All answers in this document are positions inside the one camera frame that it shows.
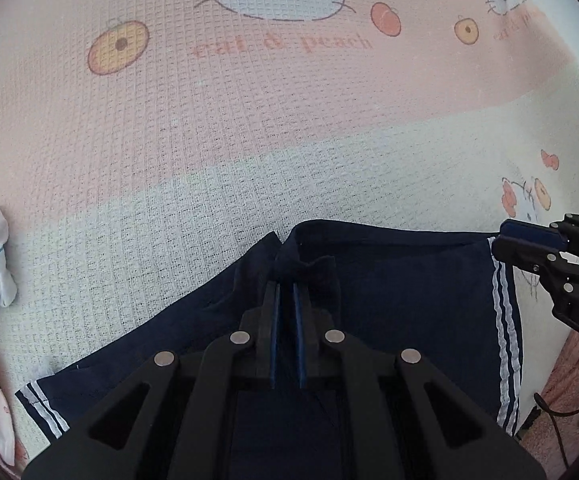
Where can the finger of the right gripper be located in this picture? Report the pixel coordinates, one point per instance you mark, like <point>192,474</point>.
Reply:
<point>532,254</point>
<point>530,233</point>

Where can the navy striped shorts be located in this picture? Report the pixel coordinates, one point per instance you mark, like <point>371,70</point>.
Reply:
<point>442,294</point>

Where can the pink Hello Kitty sofa cover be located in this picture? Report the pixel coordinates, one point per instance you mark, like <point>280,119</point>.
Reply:
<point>147,145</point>

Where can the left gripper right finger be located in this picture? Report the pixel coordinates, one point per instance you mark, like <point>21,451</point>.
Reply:
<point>403,418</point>

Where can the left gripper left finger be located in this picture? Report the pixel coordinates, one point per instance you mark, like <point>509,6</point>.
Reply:
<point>165,420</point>

